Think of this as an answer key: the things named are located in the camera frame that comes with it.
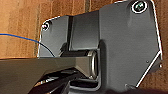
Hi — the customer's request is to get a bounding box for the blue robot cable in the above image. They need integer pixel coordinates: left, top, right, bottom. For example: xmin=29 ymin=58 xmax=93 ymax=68
xmin=0 ymin=32 xmax=56 ymax=58

